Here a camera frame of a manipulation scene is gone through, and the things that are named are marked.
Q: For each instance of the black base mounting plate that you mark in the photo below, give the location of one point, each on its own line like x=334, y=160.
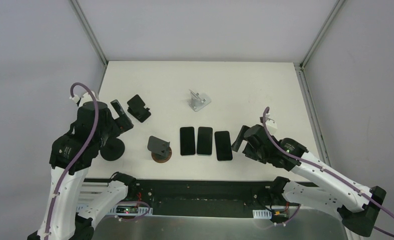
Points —
x=193, y=198

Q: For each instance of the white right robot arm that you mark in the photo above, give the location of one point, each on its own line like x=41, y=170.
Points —
x=333, y=193

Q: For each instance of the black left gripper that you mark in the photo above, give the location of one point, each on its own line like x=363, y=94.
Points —
x=117, y=124

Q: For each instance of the black folding phone stand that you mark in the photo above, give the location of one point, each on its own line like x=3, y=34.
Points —
x=137, y=108

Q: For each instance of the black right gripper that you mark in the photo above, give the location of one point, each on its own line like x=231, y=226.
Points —
x=246, y=138

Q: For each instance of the aluminium frame rail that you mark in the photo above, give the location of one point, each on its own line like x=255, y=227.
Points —
x=319, y=198

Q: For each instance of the black round disc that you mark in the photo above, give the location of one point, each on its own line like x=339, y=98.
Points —
x=112, y=150

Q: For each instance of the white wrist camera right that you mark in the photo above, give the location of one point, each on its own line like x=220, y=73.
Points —
x=271, y=124

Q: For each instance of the silver metal phone stand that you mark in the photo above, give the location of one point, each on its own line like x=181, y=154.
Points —
x=198, y=101

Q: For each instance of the black phone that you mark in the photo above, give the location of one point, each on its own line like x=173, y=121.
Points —
x=223, y=146
x=187, y=141

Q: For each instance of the dark phone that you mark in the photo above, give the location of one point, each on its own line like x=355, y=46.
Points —
x=204, y=141

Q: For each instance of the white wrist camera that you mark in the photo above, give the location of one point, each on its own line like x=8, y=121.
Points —
x=86, y=97
x=271, y=124

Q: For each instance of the grey stand with brown base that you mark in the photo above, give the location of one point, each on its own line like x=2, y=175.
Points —
x=160, y=149

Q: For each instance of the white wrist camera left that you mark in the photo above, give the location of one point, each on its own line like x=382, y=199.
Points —
x=86, y=97

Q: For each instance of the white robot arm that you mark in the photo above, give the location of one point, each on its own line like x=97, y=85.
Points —
x=70, y=160

